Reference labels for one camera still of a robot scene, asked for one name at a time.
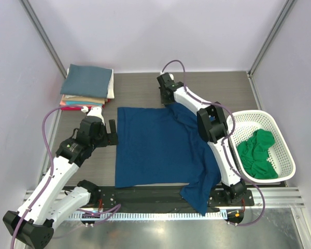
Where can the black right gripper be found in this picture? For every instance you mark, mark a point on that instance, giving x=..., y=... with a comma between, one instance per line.
x=166, y=97

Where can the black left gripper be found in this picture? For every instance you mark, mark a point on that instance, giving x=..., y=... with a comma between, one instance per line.
x=111, y=136

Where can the dark blue t shirt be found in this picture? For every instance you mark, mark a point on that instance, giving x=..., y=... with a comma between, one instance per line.
x=162, y=145

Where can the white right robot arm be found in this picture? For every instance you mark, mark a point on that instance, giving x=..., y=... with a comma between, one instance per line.
x=213, y=129

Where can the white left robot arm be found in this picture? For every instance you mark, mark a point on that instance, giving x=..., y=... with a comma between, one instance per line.
x=36, y=220

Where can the red folded t shirt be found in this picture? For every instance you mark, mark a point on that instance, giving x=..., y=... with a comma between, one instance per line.
x=73, y=107

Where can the teal folded t shirt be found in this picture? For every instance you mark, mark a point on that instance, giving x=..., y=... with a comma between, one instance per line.
x=95, y=104

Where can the salmon pink folded t shirt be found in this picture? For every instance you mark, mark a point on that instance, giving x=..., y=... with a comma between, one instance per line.
x=73, y=103

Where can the tan folded t shirt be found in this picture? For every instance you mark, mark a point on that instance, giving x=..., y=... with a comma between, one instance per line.
x=84, y=99

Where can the slate blue folded t shirt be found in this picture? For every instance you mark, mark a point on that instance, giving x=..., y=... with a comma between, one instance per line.
x=86, y=81

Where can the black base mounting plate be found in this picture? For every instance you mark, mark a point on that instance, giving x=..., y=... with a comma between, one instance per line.
x=160, y=199

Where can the green t shirt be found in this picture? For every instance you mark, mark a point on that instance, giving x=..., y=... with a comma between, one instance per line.
x=254, y=155

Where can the white perforated laundry basket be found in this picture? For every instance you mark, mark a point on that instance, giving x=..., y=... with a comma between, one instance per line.
x=243, y=124

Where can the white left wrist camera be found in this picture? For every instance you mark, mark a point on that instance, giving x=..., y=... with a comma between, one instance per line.
x=95, y=111

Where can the white slotted cable duct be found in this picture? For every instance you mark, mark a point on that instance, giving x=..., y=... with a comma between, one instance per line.
x=80, y=216

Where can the right aluminium frame post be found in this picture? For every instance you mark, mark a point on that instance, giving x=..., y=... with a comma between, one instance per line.
x=284, y=12

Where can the aluminium frame post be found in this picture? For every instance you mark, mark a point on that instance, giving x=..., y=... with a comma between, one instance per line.
x=30, y=12
x=284, y=12

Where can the left aluminium frame post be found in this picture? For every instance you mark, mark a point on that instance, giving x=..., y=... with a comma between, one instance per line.
x=30, y=12

